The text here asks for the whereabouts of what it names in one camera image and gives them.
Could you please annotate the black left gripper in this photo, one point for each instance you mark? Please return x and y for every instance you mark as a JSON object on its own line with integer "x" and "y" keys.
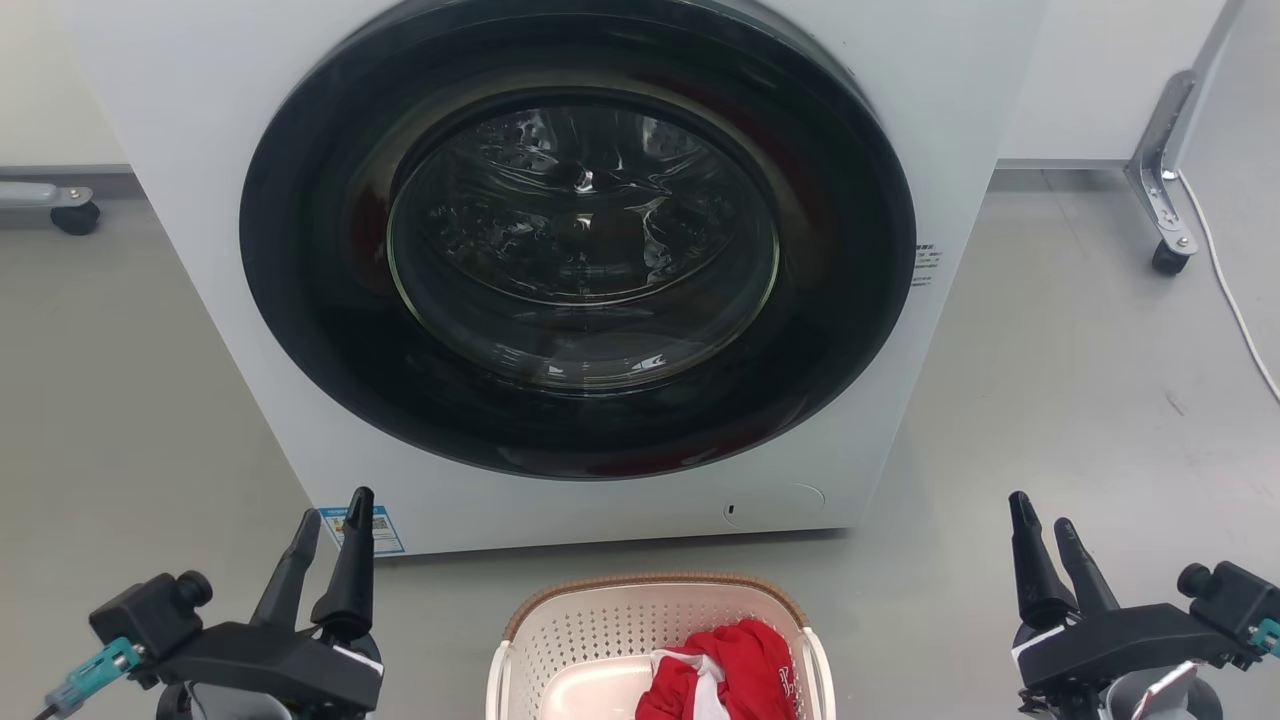
{"x": 270, "y": 665}

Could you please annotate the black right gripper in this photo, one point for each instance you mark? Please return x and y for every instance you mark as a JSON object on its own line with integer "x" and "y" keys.
{"x": 1130, "y": 640}

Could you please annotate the white perforated laundry basket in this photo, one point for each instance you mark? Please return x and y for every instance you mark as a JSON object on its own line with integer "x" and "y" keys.
{"x": 590, "y": 620}

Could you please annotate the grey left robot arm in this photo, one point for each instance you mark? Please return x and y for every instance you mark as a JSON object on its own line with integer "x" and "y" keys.
{"x": 215, "y": 704}

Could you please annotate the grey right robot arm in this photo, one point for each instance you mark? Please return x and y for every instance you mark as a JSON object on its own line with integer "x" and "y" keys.
{"x": 1125, "y": 702}

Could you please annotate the blue energy label sticker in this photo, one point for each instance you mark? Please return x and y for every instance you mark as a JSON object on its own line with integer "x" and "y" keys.
{"x": 385, "y": 530}

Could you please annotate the black round washing machine door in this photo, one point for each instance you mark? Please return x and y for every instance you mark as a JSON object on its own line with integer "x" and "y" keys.
{"x": 300, "y": 300}

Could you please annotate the red and white garment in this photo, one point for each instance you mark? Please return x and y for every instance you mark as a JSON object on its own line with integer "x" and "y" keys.
{"x": 745, "y": 665}

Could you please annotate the small printed text sticker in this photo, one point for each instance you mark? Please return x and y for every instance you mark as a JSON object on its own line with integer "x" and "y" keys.
{"x": 927, "y": 265}

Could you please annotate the grey bar with black caster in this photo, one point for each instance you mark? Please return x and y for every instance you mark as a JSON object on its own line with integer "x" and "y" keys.
{"x": 72, "y": 216}

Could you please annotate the white front-load washing machine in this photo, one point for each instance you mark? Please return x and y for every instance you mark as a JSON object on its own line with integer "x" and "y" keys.
{"x": 170, "y": 150}

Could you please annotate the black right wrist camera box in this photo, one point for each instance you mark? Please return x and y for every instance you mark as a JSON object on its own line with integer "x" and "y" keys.
{"x": 1235, "y": 600}

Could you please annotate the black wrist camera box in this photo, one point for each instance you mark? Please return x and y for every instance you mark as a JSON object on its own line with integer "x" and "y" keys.
{"x": 145, "y": 612}
{"x": 1235, "y": 600}

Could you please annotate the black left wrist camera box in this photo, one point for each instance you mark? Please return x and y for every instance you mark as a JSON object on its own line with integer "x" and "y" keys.
{"x": 145, "y": 612}

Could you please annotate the metal frame leg with caster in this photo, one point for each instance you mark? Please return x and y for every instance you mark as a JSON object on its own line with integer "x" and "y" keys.
{"x": 1158, "y": 180}

